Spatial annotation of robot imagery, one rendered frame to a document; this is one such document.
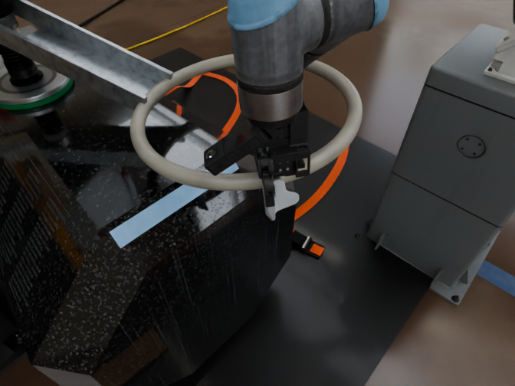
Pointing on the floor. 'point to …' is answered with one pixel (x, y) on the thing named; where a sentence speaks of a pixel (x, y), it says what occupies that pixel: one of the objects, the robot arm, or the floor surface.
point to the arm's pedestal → (453, 169)
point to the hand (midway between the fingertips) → (265, 204)
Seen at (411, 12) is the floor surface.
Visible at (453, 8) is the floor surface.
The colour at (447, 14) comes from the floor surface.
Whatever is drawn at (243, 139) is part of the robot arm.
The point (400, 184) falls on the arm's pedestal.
